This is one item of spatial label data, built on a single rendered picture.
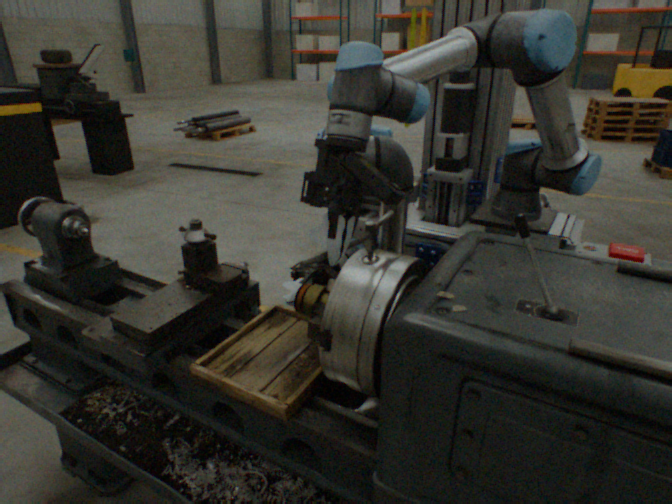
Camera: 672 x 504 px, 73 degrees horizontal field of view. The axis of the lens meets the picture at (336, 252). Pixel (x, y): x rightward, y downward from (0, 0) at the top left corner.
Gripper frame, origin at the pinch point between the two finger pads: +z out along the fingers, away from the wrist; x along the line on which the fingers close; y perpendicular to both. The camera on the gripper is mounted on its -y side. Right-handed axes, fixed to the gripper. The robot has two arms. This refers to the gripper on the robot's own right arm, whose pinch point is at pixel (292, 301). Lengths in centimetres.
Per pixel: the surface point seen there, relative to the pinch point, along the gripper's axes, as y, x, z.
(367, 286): -22.4, 12.7, 5.1
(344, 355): -21.4, 0.3, 12.2
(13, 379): 110, -54, 24
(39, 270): 104, -15, 8
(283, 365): 3.4, -19.9, 0.8
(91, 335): 56, -18, 20
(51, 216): 96, 5, 3
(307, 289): -2.8, 2.9, -2.3
